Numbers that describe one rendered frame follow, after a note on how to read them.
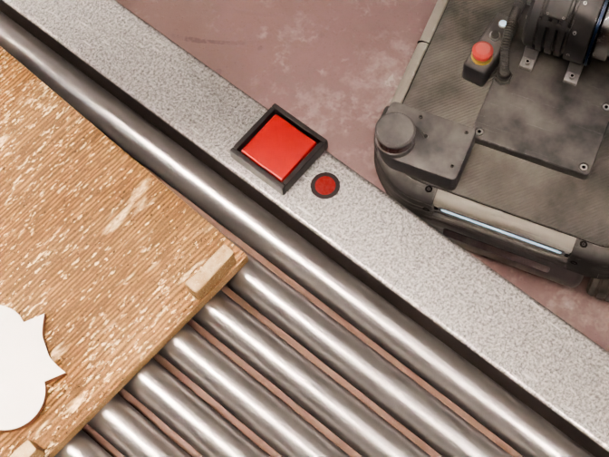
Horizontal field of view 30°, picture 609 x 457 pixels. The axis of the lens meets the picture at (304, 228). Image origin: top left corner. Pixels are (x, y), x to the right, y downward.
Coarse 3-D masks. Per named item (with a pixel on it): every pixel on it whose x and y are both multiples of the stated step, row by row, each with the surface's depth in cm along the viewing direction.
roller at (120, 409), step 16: (112, 400) 114; (96, 416) 113; (112, 416) 113; (128, 416) 113; (112, 432) 112; (128, 432) 112; (144, 432) 112; (160, 432) 113; (128, 448) 112; (144, 448) 111; (160, 448) 111; (176, 448) 112
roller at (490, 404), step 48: (48, 48) 132; (96, 96) 128; (144, 144) 125; (192, 192) 123; (240, 192) 123; (288, 240) 119; (336, 288) 117; (384, 336) 115; (432, 336) 115; (432, 384) 114; (480, 384) 112; (528, 432) 110
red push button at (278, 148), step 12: (276, 120) 125; (264, 132) 124; (276, 132) 124; (288, 132) 124; (300, 132) 124; (252, 144) 123; (264, 144) 123; (276, 144) 123; (288, 144) 123; (300, 144) 123; (312, 144) 123; (252, 156) 123; (264, 156) 123; (276, 156) 123; (288, 156) 123; (300, 156) 122; (264, 168) 122; (276, 168) 122; (288, 168) 122
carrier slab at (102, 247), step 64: (0, 64) 129; (0, 128) 125; (64, 128) 125; (0, 192) 122; (64, 192) 122; (128, 192) 121; (0, 256) 119; (64, 256) 118; (128, 256) 118; (192, 256) 118; (64, 320) 115; (128, 320) 115; (64, 384) 113; (0, 448) 110
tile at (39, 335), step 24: (0, 312) 115; (0, 336) 114; (24, 336) 114; (0, 360) 113; (24, 360) 113; (48, 360) 113; (0, 384) 112; (24, 384) 112; (0, 408) 111; (24, 408) 111
